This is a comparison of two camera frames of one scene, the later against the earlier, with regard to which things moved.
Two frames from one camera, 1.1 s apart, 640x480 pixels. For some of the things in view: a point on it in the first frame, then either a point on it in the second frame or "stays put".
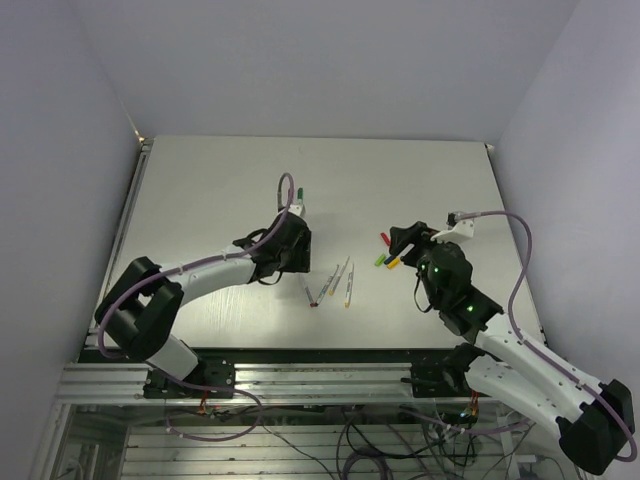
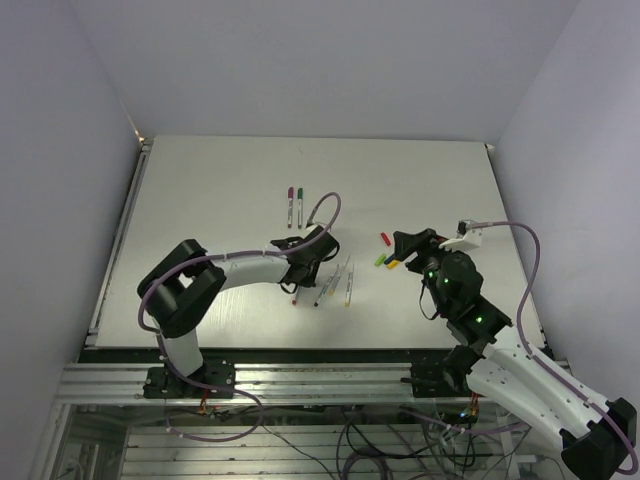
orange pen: (336, 281) stays put
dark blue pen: (326, 286) stays put
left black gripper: (301, 262) → (310, 281)
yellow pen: (349, 287) stays put
